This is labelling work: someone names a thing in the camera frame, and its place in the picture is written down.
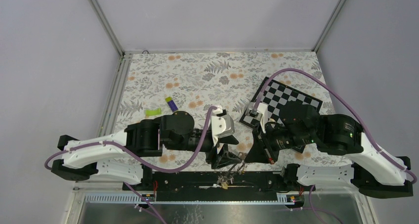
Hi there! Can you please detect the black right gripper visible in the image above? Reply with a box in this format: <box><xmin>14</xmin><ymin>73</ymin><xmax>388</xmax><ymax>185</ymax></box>
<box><xmin>244</xmin><ymin>119</ymin><xmax>316</xmax><ymax>164</ymax></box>

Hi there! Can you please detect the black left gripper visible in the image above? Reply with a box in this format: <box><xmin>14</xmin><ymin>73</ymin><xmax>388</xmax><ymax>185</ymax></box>
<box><xmin>167</xmin><ymin>130</ymin><xmax>243</xmax><ymax>169</ymax></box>

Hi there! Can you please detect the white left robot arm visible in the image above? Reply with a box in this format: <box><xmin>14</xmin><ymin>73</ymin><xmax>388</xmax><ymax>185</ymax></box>
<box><xmin>44</xmin><ymin>106</ymin><xmax>241</xmax><ymax>190</ymax></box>

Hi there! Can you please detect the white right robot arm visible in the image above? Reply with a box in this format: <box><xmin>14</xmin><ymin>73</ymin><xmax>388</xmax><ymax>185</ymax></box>
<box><xmin>245</xmin><ymin>101</ymin><xmax>414</xmax><ymax>199</ymax></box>

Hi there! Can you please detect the black white chessboard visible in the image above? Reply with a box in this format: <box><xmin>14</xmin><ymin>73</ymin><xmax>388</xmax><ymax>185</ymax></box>
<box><xmin>239</xmin><ymin>77</ymin><xmax>323</xmax><ymax>128</ymax></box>

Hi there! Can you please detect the purple yellow marker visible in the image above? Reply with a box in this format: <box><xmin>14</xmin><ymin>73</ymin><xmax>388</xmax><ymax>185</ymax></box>
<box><xmin>165</xmin><ymin>97</ymin><xmax>178</xmax><ymax>112</ymax></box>

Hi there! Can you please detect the green marker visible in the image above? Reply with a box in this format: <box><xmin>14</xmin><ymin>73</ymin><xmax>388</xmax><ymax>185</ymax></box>
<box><xmin>145</xmin><ymin>108</ymin><xmax>162</xmax><ymax>116</ymax></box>

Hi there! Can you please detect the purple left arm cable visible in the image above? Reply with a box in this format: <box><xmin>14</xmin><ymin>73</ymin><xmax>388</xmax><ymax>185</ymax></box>
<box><xmin>43</xmin><ymin>106</ymin><xmax>220</xmax><ymax>224</ymax></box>

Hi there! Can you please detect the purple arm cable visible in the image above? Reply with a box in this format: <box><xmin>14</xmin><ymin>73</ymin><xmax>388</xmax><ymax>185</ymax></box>
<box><xmin>258</xmin><ymin>68</ymin><xmax>417</xmax><ymax>184</ymax></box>
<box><xmin>43</xmin><ymin>106</ymin><xmax>220</xmax><ymax>224</ymax></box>

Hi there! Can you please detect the black front rail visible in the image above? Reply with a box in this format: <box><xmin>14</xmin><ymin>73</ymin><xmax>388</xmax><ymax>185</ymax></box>
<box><xmin>131</xmin><ymin>171</ymin><xmax>309</xmax><ymax>192</ymax></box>

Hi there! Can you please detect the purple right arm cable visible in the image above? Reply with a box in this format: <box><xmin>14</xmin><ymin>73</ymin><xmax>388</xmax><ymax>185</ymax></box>
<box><xmin>258</xmin><ymin>68</ymin><xmax>417</xmax><ymax>184</ymax></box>

